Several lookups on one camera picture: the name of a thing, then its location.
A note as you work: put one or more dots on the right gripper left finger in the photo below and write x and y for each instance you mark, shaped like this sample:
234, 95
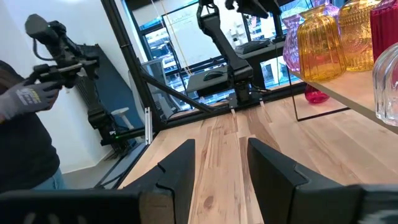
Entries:
174, 193

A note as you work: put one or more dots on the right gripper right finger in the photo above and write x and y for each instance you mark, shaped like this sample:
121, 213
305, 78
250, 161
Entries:
280, 199

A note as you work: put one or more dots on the small red glass vase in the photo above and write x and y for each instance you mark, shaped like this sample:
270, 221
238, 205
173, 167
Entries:
315, 95

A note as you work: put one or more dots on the ribbed pink glass vase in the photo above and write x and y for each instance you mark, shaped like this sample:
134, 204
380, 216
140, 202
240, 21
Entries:
290, 46

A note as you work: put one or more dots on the squat clear glass vase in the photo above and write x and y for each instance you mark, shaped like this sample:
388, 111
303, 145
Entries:
387, 90

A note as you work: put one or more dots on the ribbed yellow glass vase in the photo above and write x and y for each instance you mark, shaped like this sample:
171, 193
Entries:
320, 46

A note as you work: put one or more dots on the embossed yellow glass vase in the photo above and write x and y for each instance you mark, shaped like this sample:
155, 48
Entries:
357, 37

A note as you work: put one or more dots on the tall red glass vase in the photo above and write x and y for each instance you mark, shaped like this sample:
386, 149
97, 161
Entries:
385, 31

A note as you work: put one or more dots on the black robot arm on stand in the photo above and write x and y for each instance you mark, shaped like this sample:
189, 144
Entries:
93, 112

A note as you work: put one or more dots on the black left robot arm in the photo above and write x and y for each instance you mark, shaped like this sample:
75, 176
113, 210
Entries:
230, 56

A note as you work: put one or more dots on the white stool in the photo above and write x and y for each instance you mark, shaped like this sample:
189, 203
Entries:
122, 113

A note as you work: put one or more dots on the grey desk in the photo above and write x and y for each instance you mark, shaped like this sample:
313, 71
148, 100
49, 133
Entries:
261, 57
205, 85

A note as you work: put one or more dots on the blue partition panel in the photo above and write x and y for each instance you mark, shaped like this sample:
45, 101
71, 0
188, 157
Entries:
115, 90

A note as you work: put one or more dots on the black computer mouse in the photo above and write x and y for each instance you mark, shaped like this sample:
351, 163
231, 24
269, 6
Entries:
213, 75

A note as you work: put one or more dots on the person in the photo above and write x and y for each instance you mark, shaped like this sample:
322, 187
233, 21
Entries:
25, 149

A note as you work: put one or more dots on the black keyboard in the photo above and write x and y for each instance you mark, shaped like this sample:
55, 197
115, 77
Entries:
252, 46

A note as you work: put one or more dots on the person's gloved hand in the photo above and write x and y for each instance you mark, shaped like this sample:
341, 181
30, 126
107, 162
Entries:
25, 98

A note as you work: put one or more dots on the silver aluminium bracket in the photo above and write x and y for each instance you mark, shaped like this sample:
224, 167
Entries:
148, 124

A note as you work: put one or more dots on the window with dark frame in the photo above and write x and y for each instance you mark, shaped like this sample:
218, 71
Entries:
158, 46

